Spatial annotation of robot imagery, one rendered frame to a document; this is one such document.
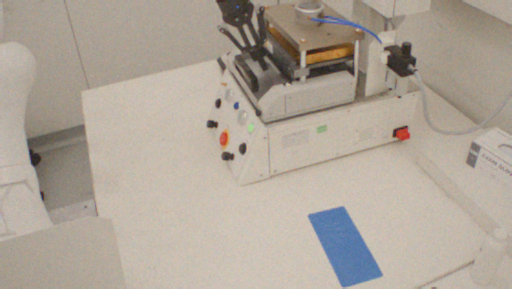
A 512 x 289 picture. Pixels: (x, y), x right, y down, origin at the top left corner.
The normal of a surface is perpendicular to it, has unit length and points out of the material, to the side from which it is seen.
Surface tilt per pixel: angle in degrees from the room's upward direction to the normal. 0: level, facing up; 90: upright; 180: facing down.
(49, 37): 90
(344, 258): 0
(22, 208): 51
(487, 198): 0
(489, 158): 87
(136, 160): 0
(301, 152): 90
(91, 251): 90
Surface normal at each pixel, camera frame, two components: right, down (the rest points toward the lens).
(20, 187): 0.68, -0.38
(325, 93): 0.34, 0.56
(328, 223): -0.04, -0.79
